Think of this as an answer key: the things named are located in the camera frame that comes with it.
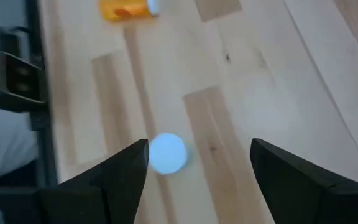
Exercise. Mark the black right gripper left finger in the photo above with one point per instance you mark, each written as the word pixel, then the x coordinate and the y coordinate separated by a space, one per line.
pixel 73 205

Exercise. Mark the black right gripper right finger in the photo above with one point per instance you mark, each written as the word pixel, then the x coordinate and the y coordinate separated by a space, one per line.
pixel 309 202

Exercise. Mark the green medicine bottle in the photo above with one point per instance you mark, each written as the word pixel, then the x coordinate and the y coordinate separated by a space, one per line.
pixel 168 154

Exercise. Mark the small orange medicine bottle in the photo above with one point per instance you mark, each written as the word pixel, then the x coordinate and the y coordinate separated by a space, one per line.
pixel 123 11

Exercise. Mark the black table-level camera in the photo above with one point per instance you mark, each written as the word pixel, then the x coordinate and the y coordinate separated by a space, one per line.
pixel 14 82

